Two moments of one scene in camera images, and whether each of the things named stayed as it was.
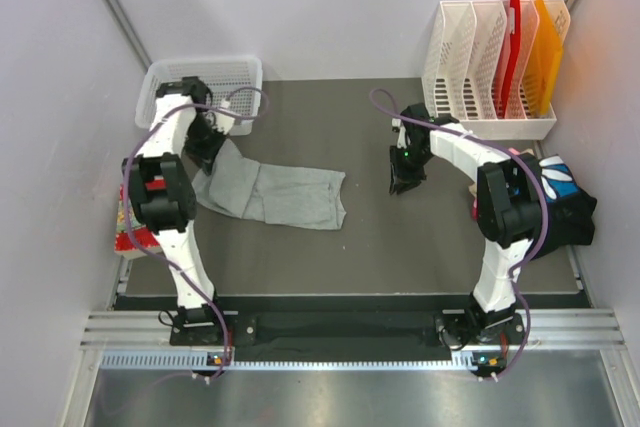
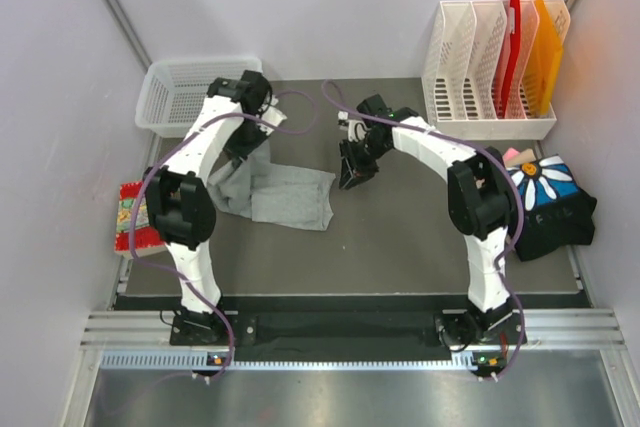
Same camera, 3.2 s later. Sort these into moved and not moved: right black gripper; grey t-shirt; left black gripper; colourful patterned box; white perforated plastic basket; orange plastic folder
Moved: left black gripper; right black gripper
Not moved: orange plastic folder; white perforated plastic basket; grey t-shirt; colourful patterned box
